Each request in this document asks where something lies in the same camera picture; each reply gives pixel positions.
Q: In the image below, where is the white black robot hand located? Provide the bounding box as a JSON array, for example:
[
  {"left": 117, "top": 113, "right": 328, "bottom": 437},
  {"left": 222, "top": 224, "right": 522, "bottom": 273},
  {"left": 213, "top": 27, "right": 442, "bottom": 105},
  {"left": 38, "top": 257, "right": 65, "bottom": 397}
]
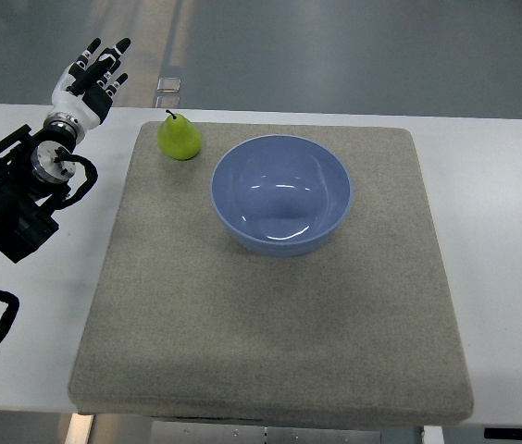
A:
[{"left": 44, "top": 38, "right": 131, "bottom": 142}]

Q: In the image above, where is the grey fabric mat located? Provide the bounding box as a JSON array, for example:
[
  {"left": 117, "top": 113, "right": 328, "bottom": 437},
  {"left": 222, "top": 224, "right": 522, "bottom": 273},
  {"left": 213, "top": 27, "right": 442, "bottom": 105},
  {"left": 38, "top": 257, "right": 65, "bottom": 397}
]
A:
[{"left": 68, "top": 122, "right": 474, "bottom": 428}]

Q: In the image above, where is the green pear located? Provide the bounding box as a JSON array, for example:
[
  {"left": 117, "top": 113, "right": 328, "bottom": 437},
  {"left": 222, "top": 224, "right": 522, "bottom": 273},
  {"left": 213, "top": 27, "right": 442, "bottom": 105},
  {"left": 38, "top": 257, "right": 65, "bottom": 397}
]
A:
[{"left": 156, "top": 109, "right": 202, "bottom": 161}]

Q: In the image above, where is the blue bowl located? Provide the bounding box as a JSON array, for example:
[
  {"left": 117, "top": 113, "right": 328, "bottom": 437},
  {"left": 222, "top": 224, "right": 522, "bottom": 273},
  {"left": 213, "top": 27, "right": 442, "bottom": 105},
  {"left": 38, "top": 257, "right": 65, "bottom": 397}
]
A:
[{"left": 210, "top": 134, "right": 353, "bottom": 257}]

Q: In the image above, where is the metal table frame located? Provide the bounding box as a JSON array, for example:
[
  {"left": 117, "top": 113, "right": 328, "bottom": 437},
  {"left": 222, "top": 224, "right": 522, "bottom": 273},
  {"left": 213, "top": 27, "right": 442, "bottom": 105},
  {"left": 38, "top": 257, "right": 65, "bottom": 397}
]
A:
[{"left": 65, "top": 413, "right": 445, "bottom": 443}]

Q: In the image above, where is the floor outlet plate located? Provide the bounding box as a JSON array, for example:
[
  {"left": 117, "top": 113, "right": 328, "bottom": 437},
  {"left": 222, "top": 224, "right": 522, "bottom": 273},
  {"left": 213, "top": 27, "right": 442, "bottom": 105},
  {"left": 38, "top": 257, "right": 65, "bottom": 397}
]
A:
[{"left": 155, "top": 78, "right": 181, "bottom": 93}]

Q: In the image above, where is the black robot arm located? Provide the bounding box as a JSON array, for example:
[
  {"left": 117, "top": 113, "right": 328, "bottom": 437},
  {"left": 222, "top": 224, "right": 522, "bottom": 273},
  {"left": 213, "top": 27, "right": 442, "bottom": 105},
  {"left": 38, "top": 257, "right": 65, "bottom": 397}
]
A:
[{"left": 0, "top": 125, "right": 98, "bottom": 263}]

